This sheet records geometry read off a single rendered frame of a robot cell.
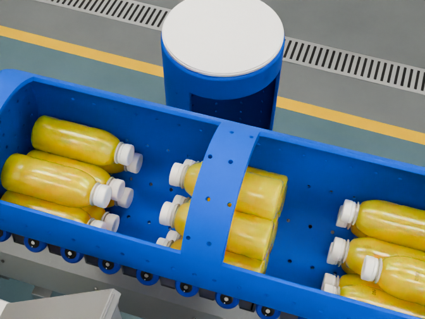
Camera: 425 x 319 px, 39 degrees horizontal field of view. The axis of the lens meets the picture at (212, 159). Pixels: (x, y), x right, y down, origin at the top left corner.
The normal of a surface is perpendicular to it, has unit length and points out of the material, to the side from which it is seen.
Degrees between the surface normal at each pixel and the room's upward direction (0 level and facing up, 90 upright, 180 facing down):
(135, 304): 70
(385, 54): 0
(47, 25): 0
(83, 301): 43
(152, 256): 78
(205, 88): 90
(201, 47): 0
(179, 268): 83
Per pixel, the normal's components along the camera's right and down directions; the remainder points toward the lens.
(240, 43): 0.00, -0.58
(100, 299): -0.65, -0.59
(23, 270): -0.27, 0.53
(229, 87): 0.10, 0.80
